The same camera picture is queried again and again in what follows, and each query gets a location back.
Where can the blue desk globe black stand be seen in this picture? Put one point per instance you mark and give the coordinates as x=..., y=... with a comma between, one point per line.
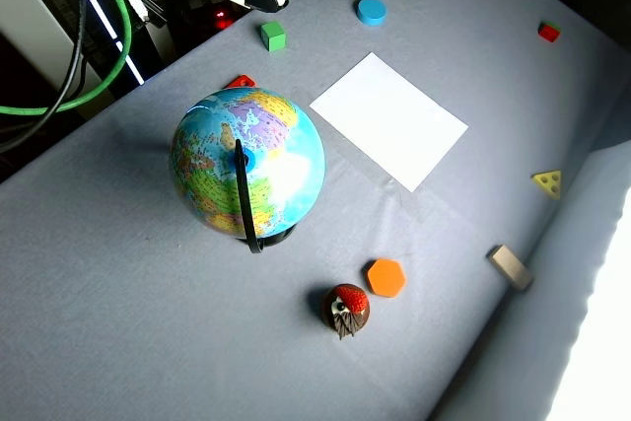
x=276, y=179

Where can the green cube block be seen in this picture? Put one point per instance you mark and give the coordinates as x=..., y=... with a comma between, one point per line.
x=273, y=37

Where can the blue cylinder block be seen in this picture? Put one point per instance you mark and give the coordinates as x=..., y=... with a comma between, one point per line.
x=371, y=11

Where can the red cube green top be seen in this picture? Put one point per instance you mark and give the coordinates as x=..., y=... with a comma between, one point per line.
x=548, y=33

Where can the toy traffic cone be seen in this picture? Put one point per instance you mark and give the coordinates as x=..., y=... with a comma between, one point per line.
x=241, y=81

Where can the white paper sheet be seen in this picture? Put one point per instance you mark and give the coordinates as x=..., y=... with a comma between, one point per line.
x=389, y=120

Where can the yellow triangle block with holes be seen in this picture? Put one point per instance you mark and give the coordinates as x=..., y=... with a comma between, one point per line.
x=538, y=177

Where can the plain wooden rectangular block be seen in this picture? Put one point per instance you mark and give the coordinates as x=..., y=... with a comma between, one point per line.
x=510, y=267

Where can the orange hexagon block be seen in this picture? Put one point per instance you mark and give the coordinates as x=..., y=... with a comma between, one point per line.
x=386, y=278

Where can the toy strawberry chocolate cake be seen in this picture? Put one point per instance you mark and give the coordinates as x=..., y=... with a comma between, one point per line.
x=347, y=307

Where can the grey tablecloth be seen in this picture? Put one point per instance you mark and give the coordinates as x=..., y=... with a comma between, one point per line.
x=148, y=317

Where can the white metal frame bar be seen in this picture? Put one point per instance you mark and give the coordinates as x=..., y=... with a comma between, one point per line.
x=106, y=21

